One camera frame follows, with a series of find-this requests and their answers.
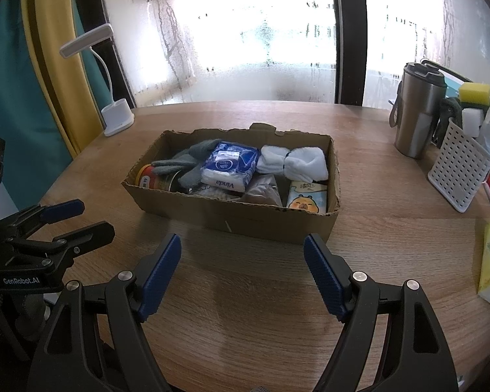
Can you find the red and gold can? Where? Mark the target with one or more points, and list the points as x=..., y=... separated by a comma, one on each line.
x=153, y=179

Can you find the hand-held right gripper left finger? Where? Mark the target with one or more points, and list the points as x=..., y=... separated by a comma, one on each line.
x=161, y=277

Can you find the white socks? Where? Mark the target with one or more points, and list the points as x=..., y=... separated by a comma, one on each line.
x=306, y=163

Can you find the white desk lamp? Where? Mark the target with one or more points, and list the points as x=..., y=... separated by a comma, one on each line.
x=116, y=120

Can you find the brown cardboard box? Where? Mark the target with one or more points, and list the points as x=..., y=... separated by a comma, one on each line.
x=249, y=224

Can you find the teal curtain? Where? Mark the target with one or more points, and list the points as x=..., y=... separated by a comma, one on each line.
x=16, y=110

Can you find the white perforated basket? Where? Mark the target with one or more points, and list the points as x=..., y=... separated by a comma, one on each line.
x=457, y=171

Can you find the blue tissue pack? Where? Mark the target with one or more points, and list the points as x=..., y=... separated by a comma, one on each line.
x=228, y=163

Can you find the yellow sponge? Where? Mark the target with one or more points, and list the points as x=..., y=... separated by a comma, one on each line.
x=473, y=94

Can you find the black window frame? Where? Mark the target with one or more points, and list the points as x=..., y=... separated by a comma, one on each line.
x=349, y=36

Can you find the clear plastic snack bag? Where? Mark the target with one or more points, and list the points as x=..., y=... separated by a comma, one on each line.
x=265, y=190

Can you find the yellow cartoon tissue pack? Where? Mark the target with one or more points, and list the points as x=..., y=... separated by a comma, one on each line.
x=306, y=202

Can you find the steel travel tumbler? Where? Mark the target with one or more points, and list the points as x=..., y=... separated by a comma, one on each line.
x=416, y=130

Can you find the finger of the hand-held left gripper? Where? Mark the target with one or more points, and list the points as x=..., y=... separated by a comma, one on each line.
x=61, y=211
x=85, y=237

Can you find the white foam block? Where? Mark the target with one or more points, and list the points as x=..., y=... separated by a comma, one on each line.
x=471, y=120

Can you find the grey knitted glove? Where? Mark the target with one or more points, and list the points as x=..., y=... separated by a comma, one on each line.
x=192, y=176
x=196, y=151

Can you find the dark cloth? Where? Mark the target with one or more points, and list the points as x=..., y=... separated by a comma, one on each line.
x=449, y=110

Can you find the yellow curtain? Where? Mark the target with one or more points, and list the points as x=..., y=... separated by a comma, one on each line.
x=57, y=69

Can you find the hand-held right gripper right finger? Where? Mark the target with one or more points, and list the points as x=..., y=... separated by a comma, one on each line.
x=324, y=281

